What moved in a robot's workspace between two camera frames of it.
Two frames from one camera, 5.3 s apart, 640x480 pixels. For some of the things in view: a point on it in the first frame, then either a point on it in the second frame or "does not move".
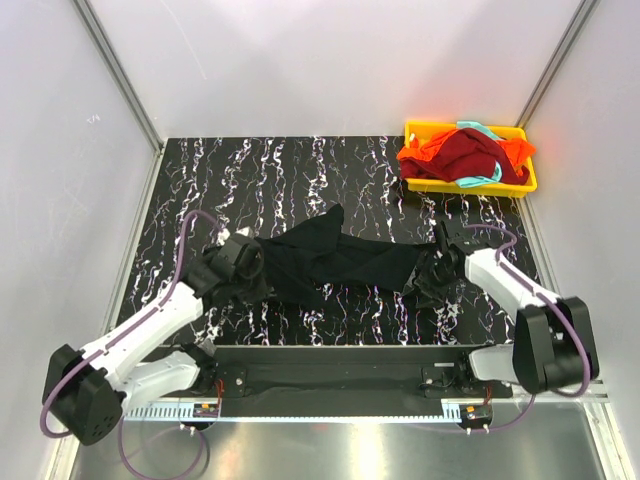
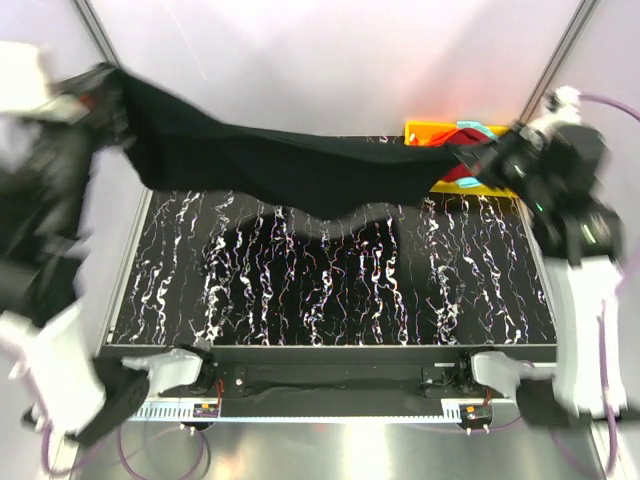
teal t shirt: (467, 182) does not move
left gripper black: (258, 264) to (94, 89)
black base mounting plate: (345, 374) does not move
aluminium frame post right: (583, 10) does not move
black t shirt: (303, 263) to (287, 171)
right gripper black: (432, 294) to (486, 160)
